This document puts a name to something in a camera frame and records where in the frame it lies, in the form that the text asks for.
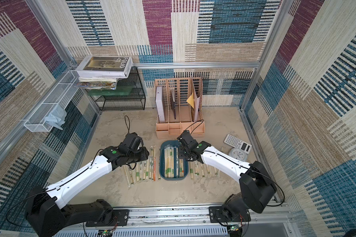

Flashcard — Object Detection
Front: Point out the white box in organizer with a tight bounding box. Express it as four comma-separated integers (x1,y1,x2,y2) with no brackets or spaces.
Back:
155,87,165,123

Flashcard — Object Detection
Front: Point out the stack of colourful magazines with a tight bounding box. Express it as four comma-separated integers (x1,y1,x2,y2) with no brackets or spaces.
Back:
74,77,120,90

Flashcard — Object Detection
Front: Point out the crumpled white tissue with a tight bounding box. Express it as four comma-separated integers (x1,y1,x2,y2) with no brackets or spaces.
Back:
44,105,67,130

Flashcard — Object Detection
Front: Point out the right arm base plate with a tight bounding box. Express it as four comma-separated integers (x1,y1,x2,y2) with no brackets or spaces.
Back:
208,206,251,223

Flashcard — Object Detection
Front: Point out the black wire mesh shelf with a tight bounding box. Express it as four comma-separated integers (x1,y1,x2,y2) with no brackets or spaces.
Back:
87,67,146,112

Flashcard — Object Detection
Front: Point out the yellow paper in organizer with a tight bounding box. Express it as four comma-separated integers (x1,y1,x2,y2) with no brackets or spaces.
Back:
187,93,195,109

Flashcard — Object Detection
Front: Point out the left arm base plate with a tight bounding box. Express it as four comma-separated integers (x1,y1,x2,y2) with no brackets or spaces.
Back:
85,209,130,227

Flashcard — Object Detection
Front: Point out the pink folder in organizer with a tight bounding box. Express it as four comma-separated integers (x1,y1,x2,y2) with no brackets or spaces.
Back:
193,89,200,121

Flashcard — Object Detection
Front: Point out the green folder on shelf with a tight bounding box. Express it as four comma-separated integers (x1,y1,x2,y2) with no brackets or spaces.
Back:
88,87,132,96

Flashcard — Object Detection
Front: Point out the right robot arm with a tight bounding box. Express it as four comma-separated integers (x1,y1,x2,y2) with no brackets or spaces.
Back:
177,130,277,222

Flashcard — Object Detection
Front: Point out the large white book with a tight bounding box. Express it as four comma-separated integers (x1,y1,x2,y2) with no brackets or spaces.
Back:
75,55,134,79

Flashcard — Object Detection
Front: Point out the aluminium front rail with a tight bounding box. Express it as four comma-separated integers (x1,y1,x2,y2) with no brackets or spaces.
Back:
41,204,294,229

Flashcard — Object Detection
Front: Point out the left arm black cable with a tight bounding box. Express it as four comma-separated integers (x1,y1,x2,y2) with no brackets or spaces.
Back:
5,115,131,229

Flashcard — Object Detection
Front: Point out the white round alarm clock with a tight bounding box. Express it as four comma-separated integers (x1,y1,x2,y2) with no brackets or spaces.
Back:
228,148,248,162

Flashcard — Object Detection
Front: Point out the white calculator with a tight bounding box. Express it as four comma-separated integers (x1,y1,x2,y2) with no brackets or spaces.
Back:
224,134,252,154

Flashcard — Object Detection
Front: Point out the pink desktop file organizer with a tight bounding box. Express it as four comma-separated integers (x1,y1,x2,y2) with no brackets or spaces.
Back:
154,78,205,139

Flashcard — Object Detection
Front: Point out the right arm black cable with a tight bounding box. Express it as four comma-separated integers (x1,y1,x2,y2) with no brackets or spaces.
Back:
183,119,285,207

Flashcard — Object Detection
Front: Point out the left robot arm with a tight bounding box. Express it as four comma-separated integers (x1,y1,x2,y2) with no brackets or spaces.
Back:
25,132,149,237

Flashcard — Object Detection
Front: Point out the white wire wall basket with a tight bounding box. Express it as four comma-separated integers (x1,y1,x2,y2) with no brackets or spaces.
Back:
24,71,78,132

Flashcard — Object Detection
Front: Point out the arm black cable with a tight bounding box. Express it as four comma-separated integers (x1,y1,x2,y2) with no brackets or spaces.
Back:
183,119,285,207
5,115,131,229

